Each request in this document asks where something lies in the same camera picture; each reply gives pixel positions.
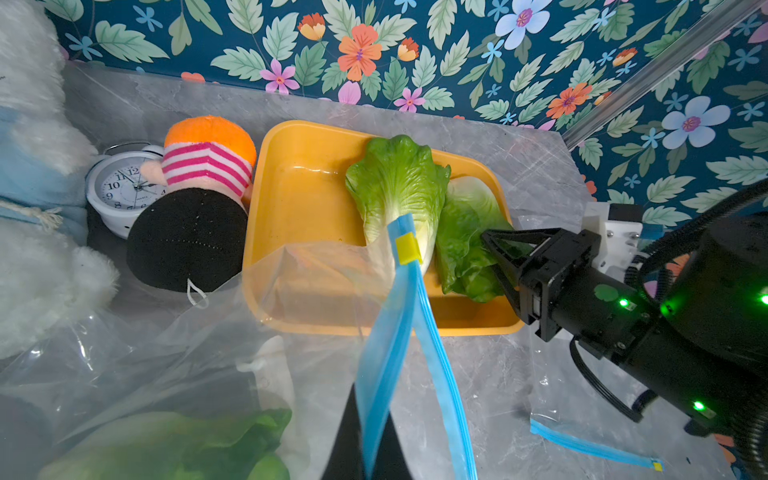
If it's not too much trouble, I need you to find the white alarm clock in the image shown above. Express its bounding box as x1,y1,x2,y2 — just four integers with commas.
86,141,166,239

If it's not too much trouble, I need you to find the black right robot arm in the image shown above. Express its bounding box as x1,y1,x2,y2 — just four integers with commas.
481,181,767,479

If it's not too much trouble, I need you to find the yellow plastic tray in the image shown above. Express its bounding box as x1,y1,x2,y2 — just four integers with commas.
243,120,523,336

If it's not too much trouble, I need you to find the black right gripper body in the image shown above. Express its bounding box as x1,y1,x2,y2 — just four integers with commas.
515,228,660,360

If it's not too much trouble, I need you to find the spare clear zipper bag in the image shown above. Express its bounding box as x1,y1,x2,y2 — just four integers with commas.
530,324,664,472

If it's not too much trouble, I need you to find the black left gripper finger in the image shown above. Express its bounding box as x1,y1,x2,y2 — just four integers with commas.
321,383,415,480

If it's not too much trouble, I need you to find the aluminium frame post right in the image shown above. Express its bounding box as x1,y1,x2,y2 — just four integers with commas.
562,0,763,150

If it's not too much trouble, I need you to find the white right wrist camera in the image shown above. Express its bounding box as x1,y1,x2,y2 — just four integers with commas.
581,202,643,281

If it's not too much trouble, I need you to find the white plush bunny blue shirt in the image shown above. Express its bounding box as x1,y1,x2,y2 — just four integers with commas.
1,1,119,358

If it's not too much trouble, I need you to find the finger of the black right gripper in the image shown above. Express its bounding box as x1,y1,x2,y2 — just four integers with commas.
481,228,564,312

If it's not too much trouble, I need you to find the green cabbage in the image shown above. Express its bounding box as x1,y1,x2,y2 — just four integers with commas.
436,176,512,303
345,135,451,273
38,409,292,479

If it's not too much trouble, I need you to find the clear zipper bag blue seal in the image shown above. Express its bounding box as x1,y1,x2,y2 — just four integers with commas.
1,214,477,479

